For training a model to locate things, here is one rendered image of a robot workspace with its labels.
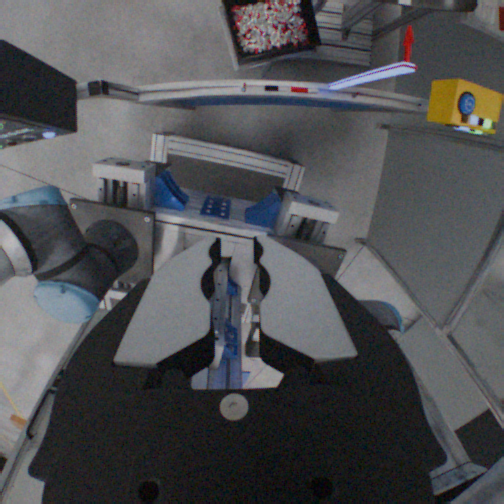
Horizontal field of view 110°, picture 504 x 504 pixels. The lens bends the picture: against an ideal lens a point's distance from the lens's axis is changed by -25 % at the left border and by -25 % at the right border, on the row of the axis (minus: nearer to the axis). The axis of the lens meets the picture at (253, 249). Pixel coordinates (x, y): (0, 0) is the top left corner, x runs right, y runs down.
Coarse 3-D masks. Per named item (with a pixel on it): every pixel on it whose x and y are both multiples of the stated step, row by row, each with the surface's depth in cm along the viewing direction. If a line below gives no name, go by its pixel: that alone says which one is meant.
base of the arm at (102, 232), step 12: (96, 228) 49; (108, 228) 50; (120, 228) 52; (96, 240) 47; (108, 240) 48; (120, 240) 52; (132, 240) 54; (108, 252) 47; (120, 252) 50; (132, 252) 54; (120, 264) 50; (132, 264) 55
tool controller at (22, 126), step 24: (0, 48) 18; (0, 72) 19; (24, 72) 23; (48, 72) 28; (0, 96) 20; (24, 96) 24; (48, 96) 29; (72, 96) 35; (0, 120) 23; (24, 120) 26; (48, 120) 30; (72, 120) 36; (0, 144) 34
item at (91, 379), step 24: (144, 288) 8; (120, 312) 7; (96, 336) 6; (120, 336) 6; (72, 360) 5; (96, 360) 6; (72, 384) 5; (96, 384) 5; (120, 384) 5; (144, 384) 5; (72, 408) 4; (96, 408) 4; (48, 432) 4; (48, 456) 3
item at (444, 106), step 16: (448, 80) 39; (464, 80) 36; (432, 96) 44; (448, 96) 40; (480, 96) 37; (496, 96) 37; (432, 112) 46; (448, 112) 41; (480, 112) 39; (496, 112) 39; (480, 128) 41
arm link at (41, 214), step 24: (24, 192) 28; (48, 192) 31; (0, 216) 26; (24, 216) 28; (48, 216) 32; (72, 216) 38; (0, 240) 25; (24, 240) 28; (48, 240) 32; (72, 240) 36; (0, 264) 25; (24, 264) 28; (48, 264) 33
